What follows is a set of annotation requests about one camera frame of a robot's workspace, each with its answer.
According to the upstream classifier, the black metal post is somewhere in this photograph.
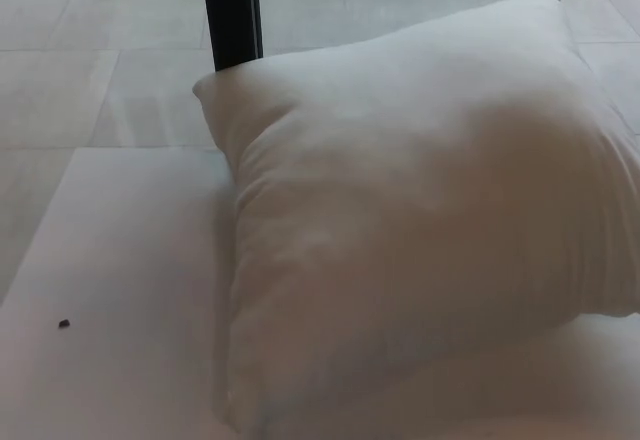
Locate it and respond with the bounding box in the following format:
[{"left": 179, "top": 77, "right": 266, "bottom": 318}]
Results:
[{"left": 198, "top": 0, "right": 265, "bottom": 73}]

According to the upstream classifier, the white square pillow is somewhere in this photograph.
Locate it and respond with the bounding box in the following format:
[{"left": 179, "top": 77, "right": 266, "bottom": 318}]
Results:
[{"left": 192, "top": 0, "right": 640, "bottom": 440}]

